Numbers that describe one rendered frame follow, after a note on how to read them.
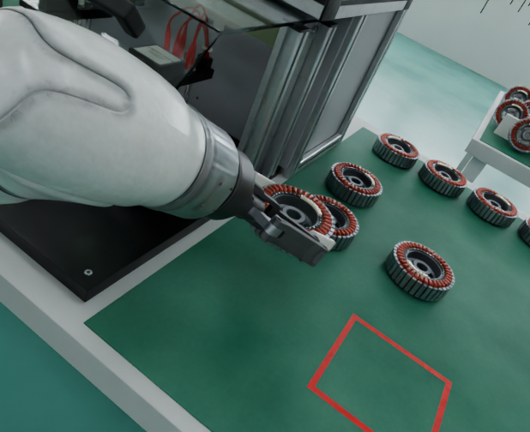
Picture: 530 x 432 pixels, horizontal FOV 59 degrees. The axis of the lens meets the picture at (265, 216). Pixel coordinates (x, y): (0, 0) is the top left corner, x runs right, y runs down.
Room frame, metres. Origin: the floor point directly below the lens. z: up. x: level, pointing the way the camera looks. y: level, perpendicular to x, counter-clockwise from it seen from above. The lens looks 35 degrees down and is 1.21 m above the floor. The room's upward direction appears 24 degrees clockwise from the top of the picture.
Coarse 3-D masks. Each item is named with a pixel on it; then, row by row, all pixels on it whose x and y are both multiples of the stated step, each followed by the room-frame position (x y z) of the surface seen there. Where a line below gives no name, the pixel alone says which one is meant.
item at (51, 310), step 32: (352, 128) 1.18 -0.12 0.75; (0, 256) 0.35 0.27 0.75; (160, 256) 0.46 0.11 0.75; (0, 288) 0.33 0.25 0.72; (32, 288) 0.33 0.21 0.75; (64, 288) 0.35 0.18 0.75; (128, 288) 0.38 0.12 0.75; (32, 320) 0.31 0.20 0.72; (64, 320) 0.31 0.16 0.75; (64, 352) 0.29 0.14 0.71; (96, 352) 0.29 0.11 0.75; (96, 384) 0.28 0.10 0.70; (128, 384) 0.27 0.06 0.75; (160, 416) 0.25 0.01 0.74; (192, 416) 0.27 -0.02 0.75
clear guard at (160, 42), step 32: (32, 0) 0.46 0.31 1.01; (64, 0) 0.46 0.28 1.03; (128, 0) 0.47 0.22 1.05; (160, 0) 0.47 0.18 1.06; (192, 0) 0.51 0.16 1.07; (224, 0) 0.56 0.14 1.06; (256, 0) 0.63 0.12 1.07; (96, 32) 0.44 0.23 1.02; (160, 32) 0.45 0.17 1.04; (192, 32) 0.45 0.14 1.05; (224, 32) 0.46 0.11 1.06; (160, 64) 0.42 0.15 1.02; (192, 64) 0.42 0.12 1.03
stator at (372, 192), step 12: (336, 168) 0.84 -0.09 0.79; (348, 168) 0.87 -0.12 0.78; (360, 168) 0.89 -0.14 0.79; (336, 180) 0.81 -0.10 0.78; (348, 180) 0.84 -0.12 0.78; (360, 180) 0.86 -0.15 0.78; (372, 180) 0.86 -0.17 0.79; (336, 192) 0.80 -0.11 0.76; (348, 192) 0.79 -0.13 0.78; (360, 192) 0.80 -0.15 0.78; (372, 192) 0.81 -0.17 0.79; (360, 204) 0.80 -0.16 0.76; (372, 204) 0.82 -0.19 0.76
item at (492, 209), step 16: (384, 144) 1.07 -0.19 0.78; (400, 144) 1.13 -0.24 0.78; (400, 160) 1.05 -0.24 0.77; (416, 160) 1.08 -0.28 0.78; (432, 160) 1.09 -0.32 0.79; (432, 176) 1.02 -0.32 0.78; (448, 176) 1.07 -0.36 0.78; (448, 192) 1.01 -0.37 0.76; (480, 192) 1.03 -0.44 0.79; (496, 192) 1.08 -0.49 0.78; (480, 208) 0.99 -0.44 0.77; (496, 208) 0.98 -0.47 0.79; (512, 208) 1.02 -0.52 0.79; (496, 224) 0.97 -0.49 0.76; (528, 224) 0.99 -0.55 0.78; (528, 240) 0.95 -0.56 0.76
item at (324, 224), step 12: (276, 192) 0.52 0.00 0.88; (288, 192) 0.54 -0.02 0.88; (300, 192) 0.54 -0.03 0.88; (288, 204) 0.53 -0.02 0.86; (300, 204) 0.53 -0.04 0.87; (312, 204) 0.53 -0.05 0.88; (300, 216) 0.51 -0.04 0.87; (312, 216) 0.52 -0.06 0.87; (324, 216) 0.51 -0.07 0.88; (252, 228) 0.47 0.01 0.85; (312, 228) 0.48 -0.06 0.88; (324, 228) 0.49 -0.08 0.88
